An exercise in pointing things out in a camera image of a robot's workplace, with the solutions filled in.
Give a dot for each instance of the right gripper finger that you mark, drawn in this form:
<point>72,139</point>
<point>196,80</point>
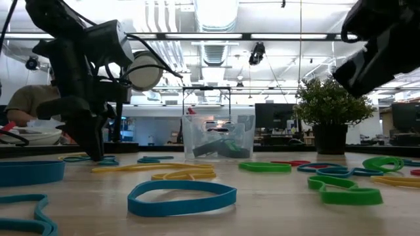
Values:
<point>377,69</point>

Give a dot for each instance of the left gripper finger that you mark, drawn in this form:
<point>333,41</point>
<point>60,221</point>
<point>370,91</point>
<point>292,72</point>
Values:
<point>88,131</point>

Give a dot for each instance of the pile of coloured rubber bands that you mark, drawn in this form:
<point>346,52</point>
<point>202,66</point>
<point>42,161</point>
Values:
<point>70,156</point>

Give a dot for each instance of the teal rubber band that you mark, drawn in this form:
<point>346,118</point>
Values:
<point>411,162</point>
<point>147,160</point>
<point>110,162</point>

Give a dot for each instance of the red rubber band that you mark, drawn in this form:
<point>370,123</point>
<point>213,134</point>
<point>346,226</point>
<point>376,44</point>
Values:
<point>416,172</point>
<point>292,162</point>

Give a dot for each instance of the yellow rubber band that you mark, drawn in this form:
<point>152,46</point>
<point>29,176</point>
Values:
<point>131,168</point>
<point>397,181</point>
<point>183,176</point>

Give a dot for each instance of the gray rubber band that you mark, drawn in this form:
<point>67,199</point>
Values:
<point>19,226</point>

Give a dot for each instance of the blue rubber band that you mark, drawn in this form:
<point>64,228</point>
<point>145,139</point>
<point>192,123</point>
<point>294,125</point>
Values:
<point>180,208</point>
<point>29,172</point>
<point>306,169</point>
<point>331,173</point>

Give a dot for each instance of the green rubber band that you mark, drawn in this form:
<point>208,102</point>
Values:
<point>351,198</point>
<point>369,163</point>
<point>265,168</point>
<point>233,145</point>

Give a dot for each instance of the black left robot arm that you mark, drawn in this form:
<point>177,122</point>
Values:
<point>55,13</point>

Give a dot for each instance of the clear plastic bin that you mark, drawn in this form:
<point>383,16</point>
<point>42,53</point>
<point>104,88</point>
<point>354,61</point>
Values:
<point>193,131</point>

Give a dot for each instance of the black round ceiling device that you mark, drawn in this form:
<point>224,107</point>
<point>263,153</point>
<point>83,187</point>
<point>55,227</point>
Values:
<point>31,63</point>

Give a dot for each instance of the clear plastic wrap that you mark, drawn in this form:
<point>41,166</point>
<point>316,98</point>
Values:
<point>46,123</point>

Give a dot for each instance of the white bowl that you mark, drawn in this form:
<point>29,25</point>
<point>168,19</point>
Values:
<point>39,136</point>

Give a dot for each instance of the person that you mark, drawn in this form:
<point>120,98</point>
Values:
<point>29,98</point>

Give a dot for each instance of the black computer monitor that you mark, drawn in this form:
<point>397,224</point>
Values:
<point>272,114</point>
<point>407,116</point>

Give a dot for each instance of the green plant in black pot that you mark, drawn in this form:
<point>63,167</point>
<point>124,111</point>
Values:
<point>331,105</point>

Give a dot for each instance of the black desk lamp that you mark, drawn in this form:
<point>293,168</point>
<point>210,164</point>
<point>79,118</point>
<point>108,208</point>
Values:
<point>144,72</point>

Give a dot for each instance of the small red object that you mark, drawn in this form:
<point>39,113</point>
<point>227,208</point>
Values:
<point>191,111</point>

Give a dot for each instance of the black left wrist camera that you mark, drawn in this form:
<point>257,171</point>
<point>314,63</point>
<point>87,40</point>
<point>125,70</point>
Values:
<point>108,42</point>

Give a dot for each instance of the black overhead camera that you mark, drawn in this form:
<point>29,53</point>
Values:
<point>257,52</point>

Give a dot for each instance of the black rectangular stand frame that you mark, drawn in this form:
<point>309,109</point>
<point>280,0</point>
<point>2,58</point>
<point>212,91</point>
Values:
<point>206,88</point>

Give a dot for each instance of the silver ventilation duct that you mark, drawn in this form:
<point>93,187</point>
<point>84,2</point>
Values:
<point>215,16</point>

